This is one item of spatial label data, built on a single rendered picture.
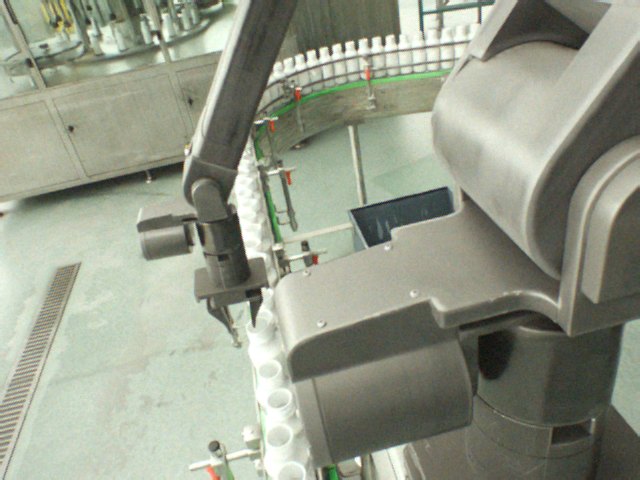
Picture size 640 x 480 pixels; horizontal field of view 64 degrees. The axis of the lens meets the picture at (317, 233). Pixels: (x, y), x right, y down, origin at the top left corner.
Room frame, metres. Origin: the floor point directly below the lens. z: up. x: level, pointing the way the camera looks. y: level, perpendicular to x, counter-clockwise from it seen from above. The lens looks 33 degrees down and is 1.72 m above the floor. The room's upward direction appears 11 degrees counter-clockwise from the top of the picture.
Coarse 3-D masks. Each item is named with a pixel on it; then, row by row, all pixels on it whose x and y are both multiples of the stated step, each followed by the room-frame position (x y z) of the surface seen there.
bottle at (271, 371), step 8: (272, 360) 0.55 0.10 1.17; (264, 368) 0.55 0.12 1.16; (272, 368) 0.55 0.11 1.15; (280, 368) 0.54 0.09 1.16; (264, 376) 0.55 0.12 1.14; (272, 376) 0.52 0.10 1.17; (280, 376) 0.53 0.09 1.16; (288, 376) 0.56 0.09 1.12; (264, 384) 0.52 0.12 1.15; (272, 384) 0.52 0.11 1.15; (280, 384) 0.52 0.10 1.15; (288, 384) 0.53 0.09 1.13; (264, 392) 0.53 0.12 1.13; (264, 400) 0.52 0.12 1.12; (264, 408) 0.52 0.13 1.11; (264, 416) 0.52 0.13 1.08
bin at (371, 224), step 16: (432, 192) 1.32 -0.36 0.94; (448, 192) 1.32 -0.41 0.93; (352, 208) 1.30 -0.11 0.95; (368, 208) 1.31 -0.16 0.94; (384, 208) 1.31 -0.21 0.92; (400, 208) 1.32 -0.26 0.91; (416, 208) 1.32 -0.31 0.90; (432, 208) 1.32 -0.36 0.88; (448, 208) 1.32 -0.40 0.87; (352, 224) 1.24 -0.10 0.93; (368, 224) 1.31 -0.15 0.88; (384, 224) 1.31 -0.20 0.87; (400, 224) 1.31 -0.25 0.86; (288, 240) 1.23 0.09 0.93; (368, 240) 1.31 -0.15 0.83; (384, 240) 1.31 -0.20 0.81
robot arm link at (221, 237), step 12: (228, 204) 0.61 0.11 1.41; (228, 216) 0.58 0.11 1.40; (192, 228) 0.60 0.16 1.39; (204, 228) 0.57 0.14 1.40; (216, 228) 0.57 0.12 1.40; (228, 228) 0.57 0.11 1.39; (240, 228) 0.59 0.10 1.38; (192, 240) 0.58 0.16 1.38; (204, 240) 0.57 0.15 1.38; (216, 240) 0.57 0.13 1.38; (228, 240) 0.57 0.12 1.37; (240, 240) 0.58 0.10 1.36; (216, 252) 0.57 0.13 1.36; (228, 252) 0.57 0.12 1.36
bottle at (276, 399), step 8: (272, 392) 0.49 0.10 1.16; (280, 392) 0.50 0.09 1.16; (288, 392) 0.49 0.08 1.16; (272, 400) 0.49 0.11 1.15; (280, 400) 0.50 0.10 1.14; (288, 400) 0.49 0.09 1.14; (272, 408) 0.47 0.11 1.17; (280, 408) 0.46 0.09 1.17; (288, 408) 0.47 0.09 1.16; (296, 408) 0.48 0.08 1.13; (272, 416) 0.47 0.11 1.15; (280, 416) 0.46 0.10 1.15; (288, 416) 0.46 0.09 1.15; (296, 416) 0.47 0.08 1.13; (272, 424) 0.47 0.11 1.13; (288, 424) 0.46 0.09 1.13; (296, 424) 0.46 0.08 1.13; (296, 432) 0.46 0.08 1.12; (288, 440) 0.45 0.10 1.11; (304, 440) 0.46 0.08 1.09; (312, 464) 0.46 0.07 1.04
